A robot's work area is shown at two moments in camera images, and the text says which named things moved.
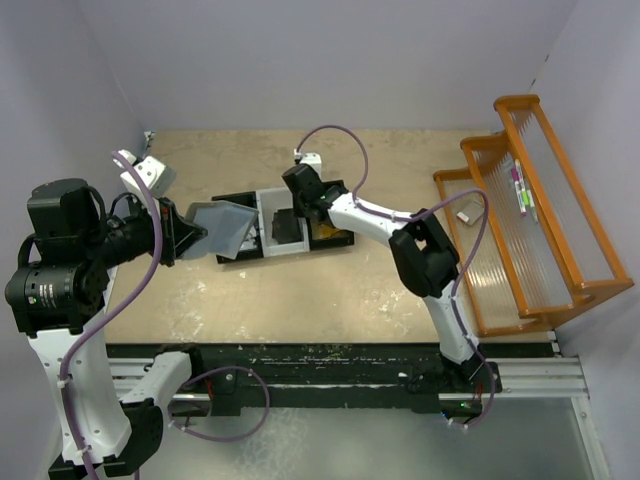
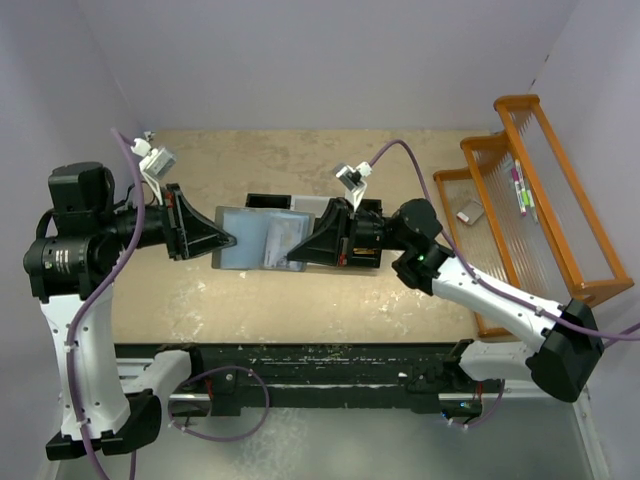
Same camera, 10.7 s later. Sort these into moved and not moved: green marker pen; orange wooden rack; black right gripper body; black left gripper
Moved: black right gripper body; black left gripper
Not moved: orange wooden rack; green marker pen
